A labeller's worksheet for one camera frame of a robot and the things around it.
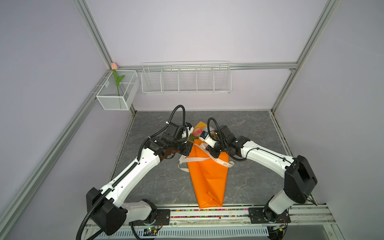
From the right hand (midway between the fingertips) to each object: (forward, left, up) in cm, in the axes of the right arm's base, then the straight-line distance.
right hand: (207, 148), depth 85 cm
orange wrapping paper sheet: (-14, -1, -8) cm, 16 cm away
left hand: (-5, +9, +9) cm, 14 cm away
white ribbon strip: (+1, +3, +1) cm, 3 cm away
